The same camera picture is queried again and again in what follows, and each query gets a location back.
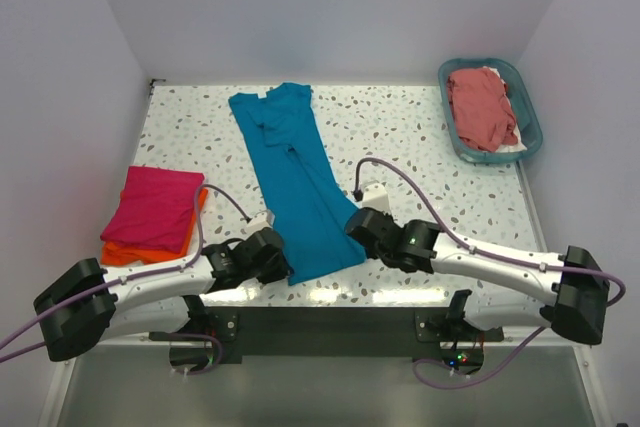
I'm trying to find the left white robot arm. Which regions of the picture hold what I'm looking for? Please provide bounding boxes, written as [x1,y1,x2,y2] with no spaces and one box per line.
[34,227,293,362]

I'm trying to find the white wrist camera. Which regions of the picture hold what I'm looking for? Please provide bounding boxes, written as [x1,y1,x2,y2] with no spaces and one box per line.
[246,209,275,233]
[353,181,391,214]

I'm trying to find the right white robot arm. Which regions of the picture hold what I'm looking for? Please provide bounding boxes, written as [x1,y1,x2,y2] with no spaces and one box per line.
[345,207,610,346]

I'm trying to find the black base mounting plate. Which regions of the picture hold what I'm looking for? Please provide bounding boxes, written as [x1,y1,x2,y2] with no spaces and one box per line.
[149,299,504,368]

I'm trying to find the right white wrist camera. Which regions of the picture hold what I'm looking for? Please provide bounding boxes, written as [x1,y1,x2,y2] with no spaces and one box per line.
[353,181,391,214]

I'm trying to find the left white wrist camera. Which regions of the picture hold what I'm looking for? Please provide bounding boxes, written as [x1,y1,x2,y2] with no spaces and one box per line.
[246,209,275,233]

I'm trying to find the folded orange t shirt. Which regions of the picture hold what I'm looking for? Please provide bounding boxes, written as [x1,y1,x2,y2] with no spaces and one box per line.
[100,190,208,266]

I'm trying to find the teal plastic basket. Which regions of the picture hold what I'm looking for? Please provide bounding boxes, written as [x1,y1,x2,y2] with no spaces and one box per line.
[438,57,543,165]

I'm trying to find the white cloth in basket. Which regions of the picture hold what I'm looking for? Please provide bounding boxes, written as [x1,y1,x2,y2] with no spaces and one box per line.
[483,65,527,154]

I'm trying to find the blue t shirt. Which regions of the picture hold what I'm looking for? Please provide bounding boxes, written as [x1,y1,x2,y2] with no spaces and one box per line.
[229,83,366,285]

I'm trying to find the salmon pink t shirt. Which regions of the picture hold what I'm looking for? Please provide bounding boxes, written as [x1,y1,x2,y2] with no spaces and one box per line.
[446,67,517,153]

